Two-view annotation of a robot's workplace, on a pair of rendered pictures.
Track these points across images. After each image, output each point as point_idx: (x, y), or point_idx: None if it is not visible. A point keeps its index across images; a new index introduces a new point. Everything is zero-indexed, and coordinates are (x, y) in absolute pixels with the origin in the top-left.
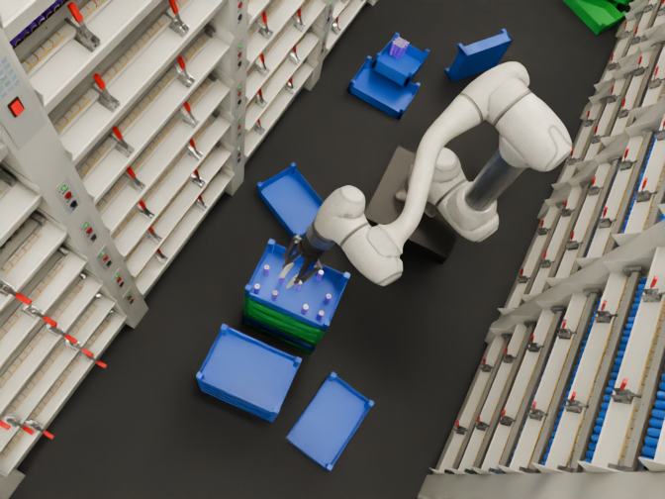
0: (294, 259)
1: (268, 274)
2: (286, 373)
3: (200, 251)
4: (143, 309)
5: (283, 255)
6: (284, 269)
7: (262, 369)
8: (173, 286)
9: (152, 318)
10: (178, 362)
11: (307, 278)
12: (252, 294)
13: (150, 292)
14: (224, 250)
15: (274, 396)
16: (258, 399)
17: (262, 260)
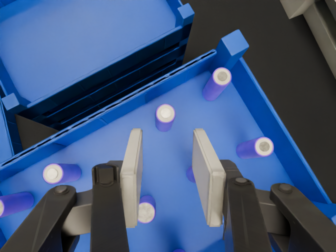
0: (228, 238)
1: (236, 155)
2: (30, 82)
3: (332, 132)
4: (294, 2)
5: (297, 191)
6: (211, 155)
7: (69, 49)
8: (301, 66)
9: (273, 16)
10: (194, 9)
11: (23, 225)
12: (206, 54)
13: (310, 34)
14: (313, 166)
15: (9, 36)
16: (26, 9)
17: (286, 164)
